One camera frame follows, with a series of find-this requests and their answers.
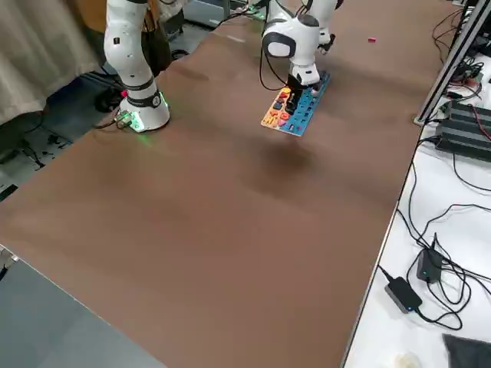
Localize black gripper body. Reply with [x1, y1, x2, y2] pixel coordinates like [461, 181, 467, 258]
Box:
[286, 73, 306, 99]
[320, 33, 338, 57]

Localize blue ocean toy board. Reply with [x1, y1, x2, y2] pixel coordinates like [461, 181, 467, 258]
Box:
[260, 70, 332, 138]

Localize brown fabric item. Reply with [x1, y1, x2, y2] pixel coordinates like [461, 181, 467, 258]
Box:
[140, 0, 173, 77]

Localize grey ribbed power supply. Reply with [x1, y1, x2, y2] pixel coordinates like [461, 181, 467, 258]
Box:
[444, 99, 491, 126]
[434, 117, 491, 162]

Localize black power adapter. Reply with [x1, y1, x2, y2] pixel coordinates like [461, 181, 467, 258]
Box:
[416, 245, 446, 285]
[384, 276, 424, 314]

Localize beige curtain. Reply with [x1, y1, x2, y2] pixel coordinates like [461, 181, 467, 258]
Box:
[0, 0, 110, 126]

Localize cream round object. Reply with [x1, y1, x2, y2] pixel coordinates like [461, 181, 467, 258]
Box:
[394, 351, 422, 368]

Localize grey cloth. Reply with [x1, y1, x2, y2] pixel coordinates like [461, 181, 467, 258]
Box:
[440, 332, 491, 368]

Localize grey side table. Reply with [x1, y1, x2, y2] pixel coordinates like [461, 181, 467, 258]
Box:
[0, 245, 168, 368]

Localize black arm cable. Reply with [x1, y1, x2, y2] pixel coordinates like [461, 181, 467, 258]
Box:
[257, 17, 288, 94]

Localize aluminium frame post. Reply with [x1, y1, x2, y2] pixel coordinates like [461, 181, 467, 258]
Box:
[413, 0, 491, 126]

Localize black table cable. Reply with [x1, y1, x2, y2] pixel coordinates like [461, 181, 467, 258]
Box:
[404, 137, 439, 250]

